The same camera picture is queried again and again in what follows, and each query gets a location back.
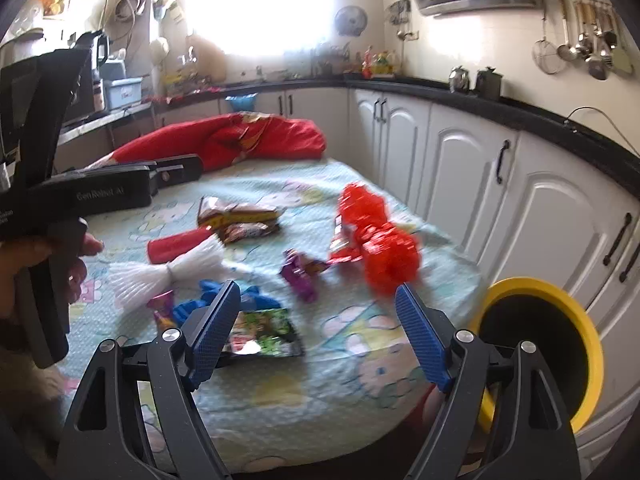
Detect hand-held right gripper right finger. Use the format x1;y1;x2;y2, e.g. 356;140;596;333
394;282;583;480

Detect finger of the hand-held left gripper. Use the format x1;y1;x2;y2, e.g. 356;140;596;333
149;155;203;196

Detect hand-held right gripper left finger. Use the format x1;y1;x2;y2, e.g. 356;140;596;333
55;280;242;480

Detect red yellow snack packet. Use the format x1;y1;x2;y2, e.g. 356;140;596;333
197;196;280;228

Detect red plastic bag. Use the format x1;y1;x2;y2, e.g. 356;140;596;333
336;183;422;306

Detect yellow trash bin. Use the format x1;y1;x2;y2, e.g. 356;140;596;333
470;276;605;435

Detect person's left forearm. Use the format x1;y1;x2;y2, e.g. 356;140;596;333
0;310;68;461

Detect person's left hand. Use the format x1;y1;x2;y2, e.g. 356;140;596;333
0;234;103;321

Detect blue crumpled wrapper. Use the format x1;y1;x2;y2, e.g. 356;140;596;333
172;280;282;328

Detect green black snack packet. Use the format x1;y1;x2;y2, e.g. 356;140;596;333
222;309;306;358

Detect pink candy wrapper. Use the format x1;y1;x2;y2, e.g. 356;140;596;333
147;291;176;333

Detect red cylinder packet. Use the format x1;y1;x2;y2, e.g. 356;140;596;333
147;227;213;264

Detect white foam fruit net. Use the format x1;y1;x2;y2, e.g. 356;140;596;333
107;236;253;317

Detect blue bowl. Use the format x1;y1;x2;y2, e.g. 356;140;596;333
225;94;258;113

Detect blue plastic box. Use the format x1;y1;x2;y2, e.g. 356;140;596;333
105;77;143;111

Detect dark brown snack wrapper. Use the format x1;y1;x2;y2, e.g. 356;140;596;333
218;221;282;245

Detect purple snack wrapper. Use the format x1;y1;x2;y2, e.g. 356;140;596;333
279;249;331;303

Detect red cloth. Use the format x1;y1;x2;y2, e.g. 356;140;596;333
85;112;327;171

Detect light blue printed blanket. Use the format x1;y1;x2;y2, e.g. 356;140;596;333
55;155;483;471

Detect red shiny snack wrapper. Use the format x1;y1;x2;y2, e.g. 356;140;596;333
327;215;366;264

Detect black electric kettle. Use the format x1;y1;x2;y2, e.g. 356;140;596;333
75;30;112;111

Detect bright window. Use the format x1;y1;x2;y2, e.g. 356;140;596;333
190;0;351;56

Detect white kitchen cabinet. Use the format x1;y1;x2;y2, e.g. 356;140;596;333
155;72;640;461

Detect group of condiment bottles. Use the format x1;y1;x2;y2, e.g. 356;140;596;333
350;45;401;80

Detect blue white decorative plate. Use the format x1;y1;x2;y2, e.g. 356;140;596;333
334;6;368;37

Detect metal teapot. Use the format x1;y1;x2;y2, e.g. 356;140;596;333
448;66;471;93

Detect dark metal canister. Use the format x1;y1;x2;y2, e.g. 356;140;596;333
474;66;503;101

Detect row of hanging kitchen utensils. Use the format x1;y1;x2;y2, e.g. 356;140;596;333
531;0;637;82

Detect wall hooks with small utensils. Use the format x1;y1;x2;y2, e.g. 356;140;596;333
387;0;418;41

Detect thin grey wire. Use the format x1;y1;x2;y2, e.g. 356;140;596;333
564;106;640;156

